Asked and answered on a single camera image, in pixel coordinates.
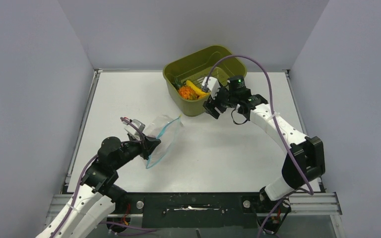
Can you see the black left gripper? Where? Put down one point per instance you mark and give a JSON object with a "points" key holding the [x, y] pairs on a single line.
{"points": [[146, 144]]}

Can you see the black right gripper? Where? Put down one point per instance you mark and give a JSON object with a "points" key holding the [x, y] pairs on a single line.
{"points": [[210, 108]]}

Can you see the clear zip top bag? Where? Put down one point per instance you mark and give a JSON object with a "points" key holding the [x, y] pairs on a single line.
{"points": [[166, 129]]}

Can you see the orange toy pineapple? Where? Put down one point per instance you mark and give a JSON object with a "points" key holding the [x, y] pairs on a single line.
{"points": [[186, 92]]}

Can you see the olive green plastic basket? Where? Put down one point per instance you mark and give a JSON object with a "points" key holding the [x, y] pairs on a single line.
{"points": [[195, 67]]}

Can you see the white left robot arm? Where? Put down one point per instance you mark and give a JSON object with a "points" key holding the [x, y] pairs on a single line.
{"points": [[96, 194]]}

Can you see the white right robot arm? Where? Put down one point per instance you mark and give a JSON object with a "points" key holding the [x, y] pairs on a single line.
{"points": [[304, 160]]}

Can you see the yellow toy banana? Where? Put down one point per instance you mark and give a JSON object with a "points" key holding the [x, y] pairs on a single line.
{"points": [[196, 89]]}

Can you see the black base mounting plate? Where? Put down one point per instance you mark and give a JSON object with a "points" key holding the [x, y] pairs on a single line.
{"points": [[193, 210]]}

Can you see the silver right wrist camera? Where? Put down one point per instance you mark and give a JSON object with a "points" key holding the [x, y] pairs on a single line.
{"points": [[210, 85]]}

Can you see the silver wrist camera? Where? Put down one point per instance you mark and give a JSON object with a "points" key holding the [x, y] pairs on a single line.
{"points": [[134, 128], [210, 85]]}

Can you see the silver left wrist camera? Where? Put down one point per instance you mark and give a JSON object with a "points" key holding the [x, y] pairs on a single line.
{"points": [[134, 128]]}

